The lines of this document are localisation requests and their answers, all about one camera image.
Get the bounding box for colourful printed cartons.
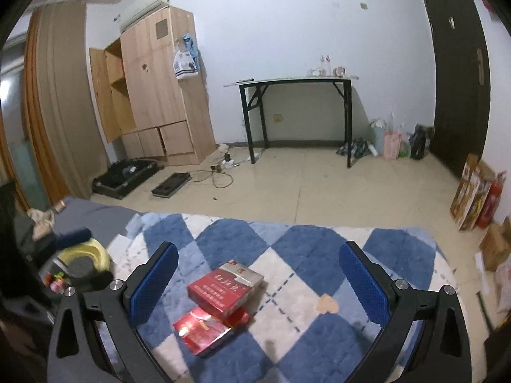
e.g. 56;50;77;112
450;154;492;232

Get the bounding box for brown cardboard box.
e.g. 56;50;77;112
479;217;511;273

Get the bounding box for yellow plastic basin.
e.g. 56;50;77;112
59;237;113;285

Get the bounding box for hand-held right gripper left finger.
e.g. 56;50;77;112
47;241;179;383

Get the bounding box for blue hanging cloth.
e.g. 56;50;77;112
183;34;199;59

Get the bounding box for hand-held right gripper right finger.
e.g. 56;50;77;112
339;240;472;383

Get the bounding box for black bag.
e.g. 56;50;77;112
410;124;434;161

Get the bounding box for red fire extinguisher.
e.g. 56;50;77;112
477;171;507;229

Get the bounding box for grey bed sheet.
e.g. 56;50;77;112
50;195;134;244

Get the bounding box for red and silver cigarette box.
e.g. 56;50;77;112
187;260;265;320

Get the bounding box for pink bag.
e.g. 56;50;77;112
383;130;402;160

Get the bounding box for black folding table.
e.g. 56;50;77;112
224;75;359;168

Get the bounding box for power strip with cables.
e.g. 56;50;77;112
192;152;257;189

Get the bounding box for dark door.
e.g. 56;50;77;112
419;0;491;180

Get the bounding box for beige cloth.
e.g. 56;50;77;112
27;208;56;238

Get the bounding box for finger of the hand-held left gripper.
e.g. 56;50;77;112
54;227;92;248

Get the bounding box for black open case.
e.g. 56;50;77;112
93;160;164;199

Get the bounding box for black flat tray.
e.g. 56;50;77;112
151;173;193;199

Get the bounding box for shiny holographic red cigarette box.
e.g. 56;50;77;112
173;307;253;357

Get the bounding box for white air conditioner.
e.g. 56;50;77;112
119;0;171;31

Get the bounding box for wooden wardrobe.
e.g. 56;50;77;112
88;6;216;166

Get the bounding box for beige curtain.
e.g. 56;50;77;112
24;2;95;208

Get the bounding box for white printed plastic bag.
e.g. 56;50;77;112
173;50;199;81

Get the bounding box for blue white checked blanket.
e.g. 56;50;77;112
98;212;468;383

